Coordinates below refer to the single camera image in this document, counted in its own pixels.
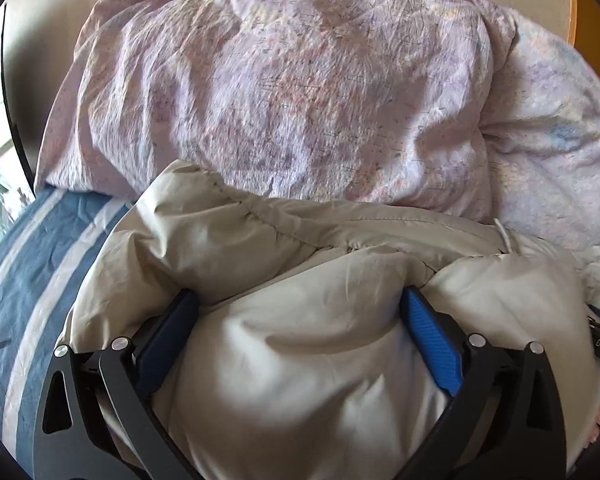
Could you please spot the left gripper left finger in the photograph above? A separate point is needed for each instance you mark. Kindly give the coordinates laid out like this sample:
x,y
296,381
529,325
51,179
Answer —
x,y
95,419

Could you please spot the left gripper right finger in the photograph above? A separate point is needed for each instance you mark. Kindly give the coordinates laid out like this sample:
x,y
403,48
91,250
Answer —
x,y
503,419

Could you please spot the beige puffer jacket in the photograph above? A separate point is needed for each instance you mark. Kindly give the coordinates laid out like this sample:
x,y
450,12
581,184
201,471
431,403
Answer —
x,y
298,367

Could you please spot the blue white striped bedsheet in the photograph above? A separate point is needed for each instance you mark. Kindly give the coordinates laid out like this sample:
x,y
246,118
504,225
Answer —
x,y
44,258

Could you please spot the pink floral duvet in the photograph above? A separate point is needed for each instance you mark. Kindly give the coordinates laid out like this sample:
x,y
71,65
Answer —
x,y
465,107

